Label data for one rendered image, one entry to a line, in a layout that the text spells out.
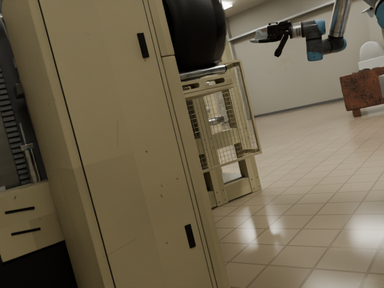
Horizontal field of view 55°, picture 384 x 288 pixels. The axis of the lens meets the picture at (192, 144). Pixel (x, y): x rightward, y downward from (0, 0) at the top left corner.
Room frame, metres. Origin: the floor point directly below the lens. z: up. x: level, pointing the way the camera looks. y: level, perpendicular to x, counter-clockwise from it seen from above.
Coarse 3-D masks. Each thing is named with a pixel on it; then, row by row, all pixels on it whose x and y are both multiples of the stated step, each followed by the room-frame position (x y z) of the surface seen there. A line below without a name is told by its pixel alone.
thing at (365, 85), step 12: (360, 72) 6.00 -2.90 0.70; (372, 72) 5.93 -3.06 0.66; (348, 84) 6.07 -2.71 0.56; (360, 84) 6.01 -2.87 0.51; (372, 84) 5.94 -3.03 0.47; (348, 96) 6.09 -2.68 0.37; (360, 96) 6.02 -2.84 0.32; (372, 96) 5.96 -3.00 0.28; (348, 108) 6.10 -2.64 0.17; (360, 108) 6.04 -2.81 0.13
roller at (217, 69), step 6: (210, 66) 1.98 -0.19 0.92; (216, 66) 1.99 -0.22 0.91; (222, 66) 2.01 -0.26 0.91; (180, 72) 1.89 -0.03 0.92; (186, 72) 1.90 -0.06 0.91; (192, 72) 1.91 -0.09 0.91; (198, 72) 1.93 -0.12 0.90; (204, 72) 1.95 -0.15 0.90; (210, 72) 1.97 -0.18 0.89; (216, 72) 1.99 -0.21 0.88; (222, 72) 2.02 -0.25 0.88; (180, 78) 1.88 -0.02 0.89; (186, 78) 1.90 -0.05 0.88
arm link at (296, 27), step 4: (296, 24) 1.83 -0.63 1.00; (300, 24) 1.82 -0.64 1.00; (292, 28) 1.83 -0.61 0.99; (296, 28) 1.82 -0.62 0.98; (300, 28) 1.81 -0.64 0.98; (292, 32) 1.83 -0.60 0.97; (296, 32) 1.82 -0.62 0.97; (300, 32) 1.82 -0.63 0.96; (296, 36) 1.83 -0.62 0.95; (300, 36) 1.83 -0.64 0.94
